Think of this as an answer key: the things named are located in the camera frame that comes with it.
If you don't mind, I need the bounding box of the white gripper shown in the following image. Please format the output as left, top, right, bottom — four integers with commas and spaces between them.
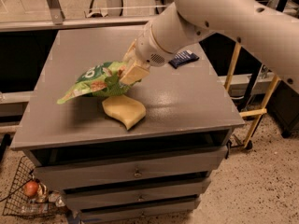
120, 28, 174, 85

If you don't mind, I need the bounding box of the green rice chip bag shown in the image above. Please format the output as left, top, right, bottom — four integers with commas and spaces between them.
57, 62, 135, 105

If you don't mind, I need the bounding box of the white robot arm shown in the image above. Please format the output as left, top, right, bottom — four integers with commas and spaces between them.
121, 0, 299, 91

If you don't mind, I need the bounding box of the yellow wavy sponge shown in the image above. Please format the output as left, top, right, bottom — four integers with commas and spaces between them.
102, 95, 146, 130

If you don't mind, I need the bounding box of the dark blue snack bar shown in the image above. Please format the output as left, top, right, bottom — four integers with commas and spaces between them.
168, 49, 199, 69

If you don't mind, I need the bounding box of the grey drawer cabinet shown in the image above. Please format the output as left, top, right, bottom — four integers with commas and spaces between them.
11, 26, 243, 224

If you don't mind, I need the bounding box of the top drawer round knob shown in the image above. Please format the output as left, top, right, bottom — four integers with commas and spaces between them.
134, 169, 142, 178

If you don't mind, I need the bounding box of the red apple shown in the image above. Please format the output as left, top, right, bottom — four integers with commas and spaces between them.
23, 180, 38, 198

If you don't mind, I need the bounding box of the metal guard rail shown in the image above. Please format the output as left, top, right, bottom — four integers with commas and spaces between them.
0, 16, 156, 33

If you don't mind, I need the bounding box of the yellow wooden ladder frame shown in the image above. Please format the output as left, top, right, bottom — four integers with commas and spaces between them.
224, 42, 280, 150

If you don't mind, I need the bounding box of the black wire basket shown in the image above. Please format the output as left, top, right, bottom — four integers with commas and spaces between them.
3, 156, 67, 219

